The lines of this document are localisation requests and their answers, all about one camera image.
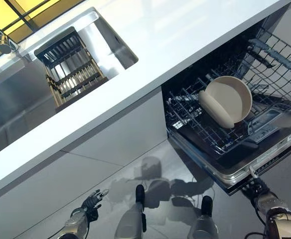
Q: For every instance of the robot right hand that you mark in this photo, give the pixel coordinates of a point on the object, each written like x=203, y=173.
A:
x=262, y=196

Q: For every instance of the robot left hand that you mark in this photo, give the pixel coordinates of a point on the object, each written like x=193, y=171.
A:
x=92, y=203

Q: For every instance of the cream round plate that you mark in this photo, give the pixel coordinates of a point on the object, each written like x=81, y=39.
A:
x=217, y=109
x=232, y=94

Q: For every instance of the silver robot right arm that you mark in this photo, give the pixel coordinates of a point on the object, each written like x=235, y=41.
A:
x=285, y=224

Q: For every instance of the robot left leg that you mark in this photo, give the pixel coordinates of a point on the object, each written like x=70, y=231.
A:
x=133, y=214

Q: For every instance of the robot leg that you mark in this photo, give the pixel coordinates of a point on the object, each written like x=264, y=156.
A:
x=133, y=214
x=205, y=216

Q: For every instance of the white glossy cabinet door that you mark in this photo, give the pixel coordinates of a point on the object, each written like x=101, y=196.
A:
x=125, y=132
x=48, y=189

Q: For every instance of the robot right leg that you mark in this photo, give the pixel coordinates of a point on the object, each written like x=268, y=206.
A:
x=205, y=216

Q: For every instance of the stainless steel sink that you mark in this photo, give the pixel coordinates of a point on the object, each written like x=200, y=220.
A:
x=16, y=99

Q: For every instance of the black dish drying rack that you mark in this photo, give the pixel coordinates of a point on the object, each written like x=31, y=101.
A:
x=68, y=67

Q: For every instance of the chrome kitchen faucet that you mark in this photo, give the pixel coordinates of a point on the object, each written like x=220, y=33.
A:
x=3, y=42

